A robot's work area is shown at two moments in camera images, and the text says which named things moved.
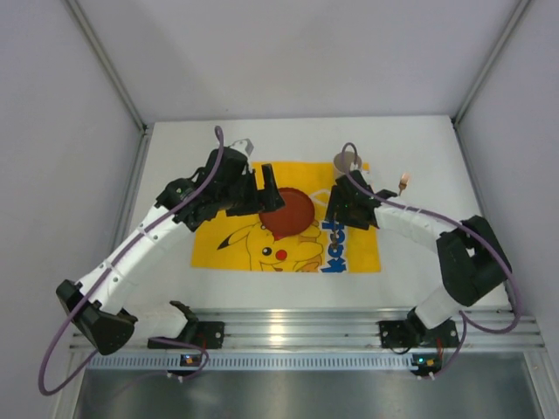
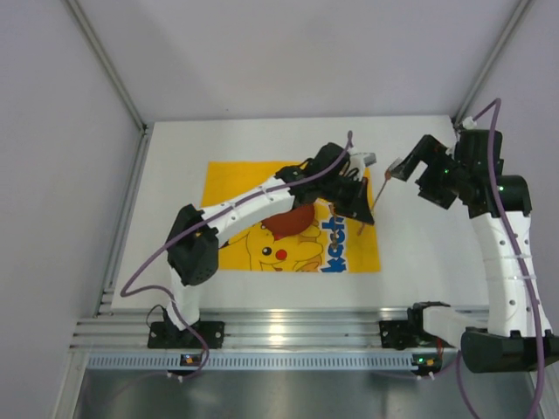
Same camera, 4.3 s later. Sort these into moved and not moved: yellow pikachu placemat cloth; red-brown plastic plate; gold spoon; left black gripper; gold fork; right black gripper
Moved: right black gripper; left black gripper; gold spoon
Not moved: yellow pikachu placemat cloth; red-brown plastic plate; gold fork
